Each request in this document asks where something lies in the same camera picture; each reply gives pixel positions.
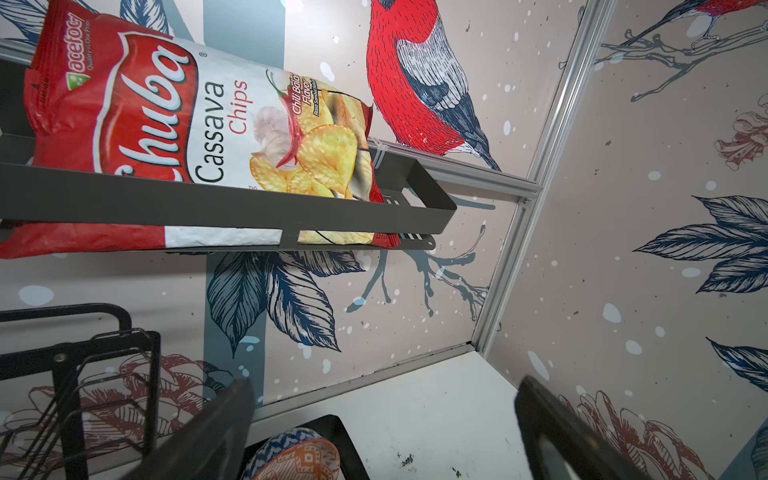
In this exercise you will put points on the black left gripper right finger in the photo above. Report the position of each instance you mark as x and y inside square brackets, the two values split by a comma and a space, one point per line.
[559, 445]

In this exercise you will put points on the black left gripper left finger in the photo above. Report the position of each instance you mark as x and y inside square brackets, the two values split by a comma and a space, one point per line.
[210, 446]

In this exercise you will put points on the orange patterned ceramic bowl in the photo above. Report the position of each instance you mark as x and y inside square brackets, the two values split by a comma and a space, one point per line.
[299, 453]

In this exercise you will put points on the black two-tier dish rack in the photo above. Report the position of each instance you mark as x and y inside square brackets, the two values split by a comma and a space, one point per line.
[114, 394]

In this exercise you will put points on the red cassava chips bag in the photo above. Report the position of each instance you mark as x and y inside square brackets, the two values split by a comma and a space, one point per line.
[118, 95]

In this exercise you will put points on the black wall-mounted wire basket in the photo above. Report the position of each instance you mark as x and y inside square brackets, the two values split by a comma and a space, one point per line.
[414, 206]

